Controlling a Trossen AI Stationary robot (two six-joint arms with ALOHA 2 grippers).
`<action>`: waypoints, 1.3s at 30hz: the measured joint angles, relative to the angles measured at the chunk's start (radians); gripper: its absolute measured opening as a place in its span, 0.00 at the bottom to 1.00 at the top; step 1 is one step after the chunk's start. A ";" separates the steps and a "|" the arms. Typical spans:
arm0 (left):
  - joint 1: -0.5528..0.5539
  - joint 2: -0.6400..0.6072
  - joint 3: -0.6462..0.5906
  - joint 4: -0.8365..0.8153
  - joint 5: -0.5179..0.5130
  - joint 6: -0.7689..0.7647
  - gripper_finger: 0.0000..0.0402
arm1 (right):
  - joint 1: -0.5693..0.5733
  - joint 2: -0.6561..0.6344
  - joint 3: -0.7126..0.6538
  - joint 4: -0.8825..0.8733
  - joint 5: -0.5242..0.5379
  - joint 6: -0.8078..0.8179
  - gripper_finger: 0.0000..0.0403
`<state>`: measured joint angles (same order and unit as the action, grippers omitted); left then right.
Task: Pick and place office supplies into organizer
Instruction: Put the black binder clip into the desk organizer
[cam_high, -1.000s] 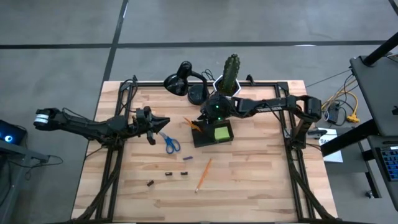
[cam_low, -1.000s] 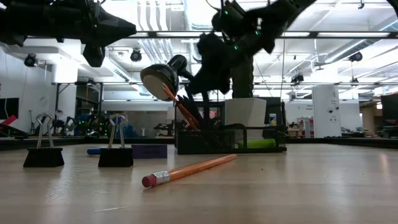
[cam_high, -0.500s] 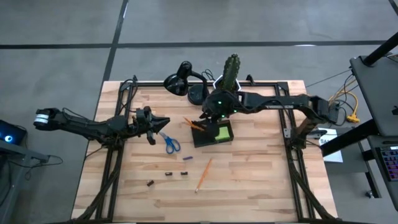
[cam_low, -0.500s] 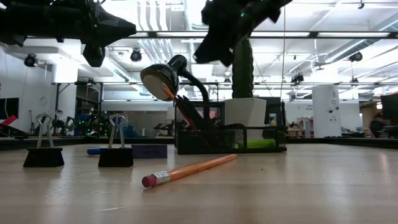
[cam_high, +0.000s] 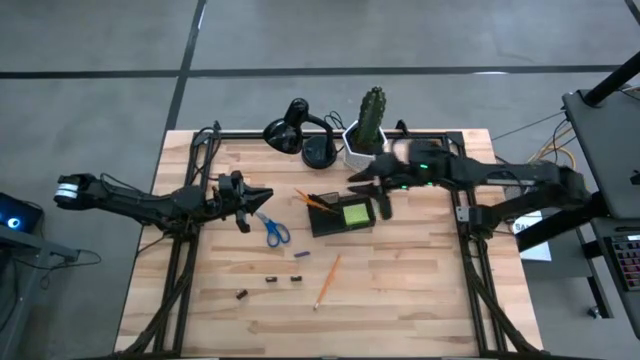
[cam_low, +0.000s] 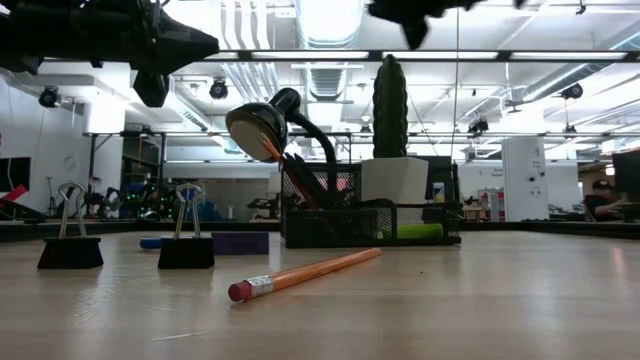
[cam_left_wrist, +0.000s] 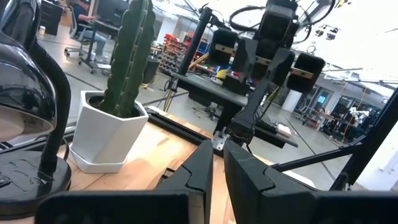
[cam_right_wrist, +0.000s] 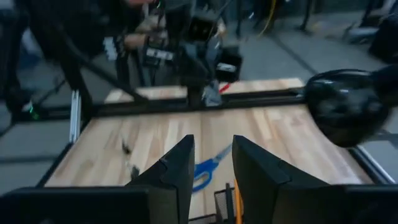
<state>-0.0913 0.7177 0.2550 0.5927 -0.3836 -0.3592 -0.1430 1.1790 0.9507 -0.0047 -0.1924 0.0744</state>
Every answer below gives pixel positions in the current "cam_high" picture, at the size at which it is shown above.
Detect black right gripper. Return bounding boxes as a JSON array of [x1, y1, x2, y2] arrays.
[[348, 160, 454, 221]]

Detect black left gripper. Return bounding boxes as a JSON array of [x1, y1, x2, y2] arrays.
[[214, 186, 275, 234]]

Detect green sticky note pad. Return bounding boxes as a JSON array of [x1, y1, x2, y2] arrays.
[[342, 202, 371, 227]]

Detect blue handled scissors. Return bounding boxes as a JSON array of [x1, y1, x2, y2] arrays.
[[255, 211, 291, 249]]

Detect orange pencil pink eraser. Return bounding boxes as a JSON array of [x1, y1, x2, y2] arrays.
[[313, 253, 343, 311], [298, 195, 341, 215], [293, 187, 335, 214]]

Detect black mesh desk organizer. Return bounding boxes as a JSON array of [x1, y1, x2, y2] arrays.
[[306, 192, 377, 239]]

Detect white hexagonal plant pot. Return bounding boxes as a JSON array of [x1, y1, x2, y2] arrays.
[[342, 119, 389, 174]]

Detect black gooseneck desk lamp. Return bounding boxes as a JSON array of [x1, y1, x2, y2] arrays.
[[262, 97, 339, 170]]

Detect green cactus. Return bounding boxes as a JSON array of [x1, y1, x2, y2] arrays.
[[353, 86, 387, 151]]

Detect white paper sheet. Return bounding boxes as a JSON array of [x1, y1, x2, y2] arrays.
[[510, 209, 554, 263]]

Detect black desk support bar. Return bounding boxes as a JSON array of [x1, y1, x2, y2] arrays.
[[514, 192, 611, 252]]

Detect grey metal stand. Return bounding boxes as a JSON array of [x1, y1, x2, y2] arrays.
[[0, 224, 81, 360]]

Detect blue lit black device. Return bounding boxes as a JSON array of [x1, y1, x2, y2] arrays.
[[0, 192, 45, 235]]

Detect grey desk top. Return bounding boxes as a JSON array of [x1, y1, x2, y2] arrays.
[[562, 88, 640, 221]]

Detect black stand pole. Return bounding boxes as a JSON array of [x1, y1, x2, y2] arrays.
[[582, 49, 640, 107]]

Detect backlit computer keyboard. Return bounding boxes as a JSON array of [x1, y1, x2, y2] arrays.
[[603, 233, 640, 292]]

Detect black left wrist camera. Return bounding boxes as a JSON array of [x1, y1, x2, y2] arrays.
[[218, 171, 245, 194]]

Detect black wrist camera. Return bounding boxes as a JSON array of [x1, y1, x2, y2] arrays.
[[407, 139, 444, 164], [218, 171, 245, 194]]

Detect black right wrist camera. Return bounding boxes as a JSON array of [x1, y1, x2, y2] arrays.
[[407, 139, 444, 164]]

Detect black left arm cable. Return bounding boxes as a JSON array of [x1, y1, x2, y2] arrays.
[[191, 119, 224, 186]]

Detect black lamp cable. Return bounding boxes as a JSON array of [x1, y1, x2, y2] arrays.
[[323, 110, 347, 132]]

